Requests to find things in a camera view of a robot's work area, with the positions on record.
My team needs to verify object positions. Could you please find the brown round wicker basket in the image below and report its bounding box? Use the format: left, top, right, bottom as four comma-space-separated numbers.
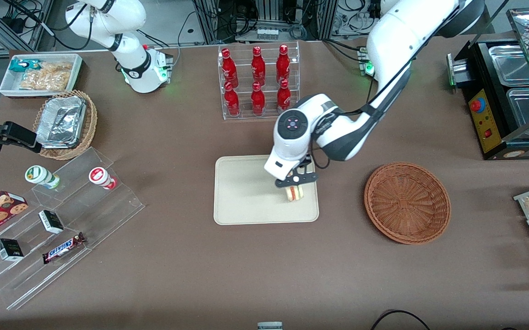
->
364, 161, 452, 245

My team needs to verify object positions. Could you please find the triangle sandwich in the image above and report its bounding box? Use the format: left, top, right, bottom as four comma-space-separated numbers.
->
284, 184, 305, 203

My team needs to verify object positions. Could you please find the black equipment rack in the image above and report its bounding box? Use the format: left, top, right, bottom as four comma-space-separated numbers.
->
191, 0, 338, 44

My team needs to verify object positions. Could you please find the red cola bottle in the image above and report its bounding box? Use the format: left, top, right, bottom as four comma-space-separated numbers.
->
251, 82, 266, 116
224, 82, 240, 116
221, 48, 239, 88
276, 44, 291, 83
277, 79, 292, 113
251, 46, 266, 86

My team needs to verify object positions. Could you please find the green label yogurt cup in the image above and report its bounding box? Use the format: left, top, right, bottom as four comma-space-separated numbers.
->
25, 165, 61, 190

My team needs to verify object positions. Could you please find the beige plastic serving tray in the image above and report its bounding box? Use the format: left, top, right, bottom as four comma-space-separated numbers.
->
213, 155, 320, 226

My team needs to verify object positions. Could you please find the black food warmer appliance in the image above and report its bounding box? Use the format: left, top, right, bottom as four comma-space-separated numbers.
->
462, 39, 529, 161

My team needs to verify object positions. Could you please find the teal snack packet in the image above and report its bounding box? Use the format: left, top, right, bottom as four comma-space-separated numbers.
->
9, 59, 40, 73

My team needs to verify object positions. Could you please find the aluminium foil tray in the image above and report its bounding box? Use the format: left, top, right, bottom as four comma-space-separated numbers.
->
35, 96, 87, 149

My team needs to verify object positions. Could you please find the clear bag of chips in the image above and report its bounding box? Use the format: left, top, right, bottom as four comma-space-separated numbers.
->
19, 62, 73, 91

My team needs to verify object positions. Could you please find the black floor cable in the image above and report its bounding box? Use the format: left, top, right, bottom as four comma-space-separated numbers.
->
370, 310, 432, 330

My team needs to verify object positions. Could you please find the small black carton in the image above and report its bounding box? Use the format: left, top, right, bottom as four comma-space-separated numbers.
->
38, 209, 65, 235
0, 238, 25, 262

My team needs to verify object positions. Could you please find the red label yogurt cup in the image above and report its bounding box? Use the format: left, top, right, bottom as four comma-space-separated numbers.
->
88, 167, 117, 191

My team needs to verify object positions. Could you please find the tan oval wicker basket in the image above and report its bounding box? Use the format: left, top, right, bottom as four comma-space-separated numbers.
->
33, 90, 98, 161

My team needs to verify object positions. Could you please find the white rectangular snack bin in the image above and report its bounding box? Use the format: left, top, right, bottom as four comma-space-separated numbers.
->
0, 54, 84, 99

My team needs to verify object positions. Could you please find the snickers chocolate bar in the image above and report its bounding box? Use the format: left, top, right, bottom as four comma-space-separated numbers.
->
42, 232, 87, 264

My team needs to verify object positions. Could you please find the silver metal side box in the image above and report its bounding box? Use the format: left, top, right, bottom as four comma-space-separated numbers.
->
447, 53, 472, 88

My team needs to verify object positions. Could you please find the clear acrylic tiered stand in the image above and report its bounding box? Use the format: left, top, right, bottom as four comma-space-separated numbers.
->
0, 147, 146, 311

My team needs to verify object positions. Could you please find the clear acrylic bottle rack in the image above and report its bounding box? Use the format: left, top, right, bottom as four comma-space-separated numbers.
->
218, 41, 300, 121

